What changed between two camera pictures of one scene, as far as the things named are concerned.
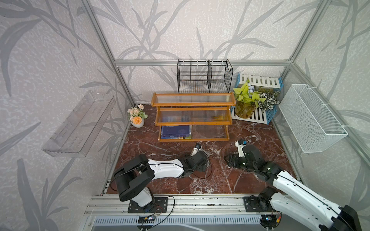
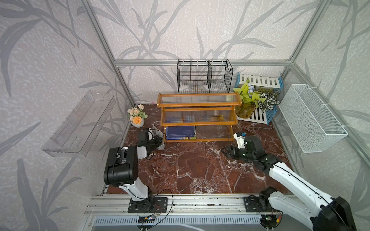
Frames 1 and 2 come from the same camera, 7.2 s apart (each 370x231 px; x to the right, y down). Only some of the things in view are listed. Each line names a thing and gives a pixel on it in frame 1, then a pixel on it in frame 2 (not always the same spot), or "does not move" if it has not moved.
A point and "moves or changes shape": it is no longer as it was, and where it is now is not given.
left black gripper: x=201 y=168 -> x=158 y=142
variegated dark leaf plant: x=270 y=95 does not move
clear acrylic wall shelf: x=75 y=134 does not move
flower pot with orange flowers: x=136 y=116 does not move
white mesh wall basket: x=314 y=128 does not move
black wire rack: x=204 y=76 does not move
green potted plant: x=248 y=100 does not move
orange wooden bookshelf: x=208 y=113 moves or changes shape
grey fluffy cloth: x=208 y=152 -> x=155 y=131
